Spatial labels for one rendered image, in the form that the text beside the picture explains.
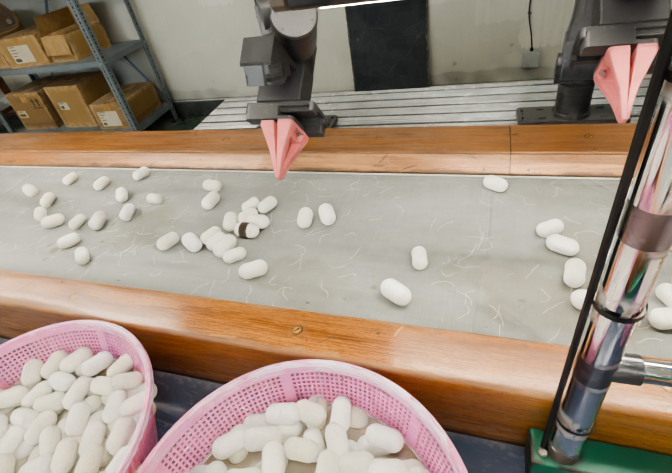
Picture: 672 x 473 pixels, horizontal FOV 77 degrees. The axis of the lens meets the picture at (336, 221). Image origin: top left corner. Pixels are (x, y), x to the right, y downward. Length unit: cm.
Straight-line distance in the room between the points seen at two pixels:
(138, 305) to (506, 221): 46
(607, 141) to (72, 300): 74
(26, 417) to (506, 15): 244
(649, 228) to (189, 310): 43
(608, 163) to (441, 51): 198
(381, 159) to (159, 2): 255
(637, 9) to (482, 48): 201
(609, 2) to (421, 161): 29
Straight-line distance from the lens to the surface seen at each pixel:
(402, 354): 41
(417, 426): 39
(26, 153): 117
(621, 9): 60
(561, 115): 96
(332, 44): 268
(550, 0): 256
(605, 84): 62
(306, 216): 58
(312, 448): 40
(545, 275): 52
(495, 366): 40
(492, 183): 62
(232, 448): 43
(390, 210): 60
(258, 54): 55
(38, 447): 54
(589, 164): 68
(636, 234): 24
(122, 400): 51
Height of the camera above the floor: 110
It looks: 38 degrees down
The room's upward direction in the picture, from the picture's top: 12 degrees counter-clockwise
